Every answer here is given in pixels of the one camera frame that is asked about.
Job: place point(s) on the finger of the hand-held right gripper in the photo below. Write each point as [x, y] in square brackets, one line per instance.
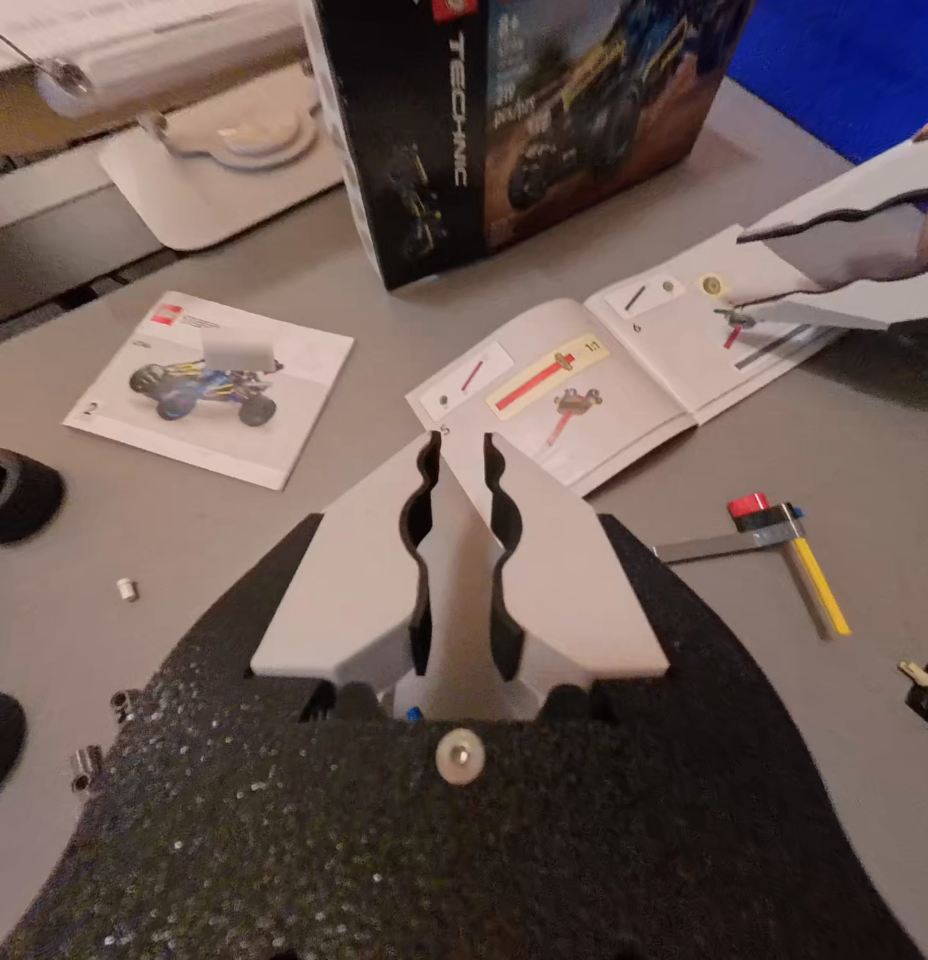
[869, 187]
[869, 304]

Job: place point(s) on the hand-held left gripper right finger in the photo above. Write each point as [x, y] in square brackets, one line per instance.
[576, 592]

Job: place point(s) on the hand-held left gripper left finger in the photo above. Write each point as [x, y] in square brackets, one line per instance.
[344, 592]

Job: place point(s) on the lego instruction booklet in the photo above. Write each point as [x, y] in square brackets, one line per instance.
[644, 390]
[209, 450]

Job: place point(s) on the closed lego instruction booklet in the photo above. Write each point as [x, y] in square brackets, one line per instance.
[209, 450]

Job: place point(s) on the grey red yellow lego assembly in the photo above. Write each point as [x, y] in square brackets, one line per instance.
[771, 521]

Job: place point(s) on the small white lego piece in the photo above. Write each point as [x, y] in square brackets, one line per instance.
[128, 589]

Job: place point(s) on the grey lego connector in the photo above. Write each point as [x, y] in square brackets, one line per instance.
[124, 705]
[87, 766]

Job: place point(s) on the lego set box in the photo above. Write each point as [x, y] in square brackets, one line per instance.
[404, 150]

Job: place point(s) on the blue plastic bin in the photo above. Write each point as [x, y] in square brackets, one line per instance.
[846, 60]

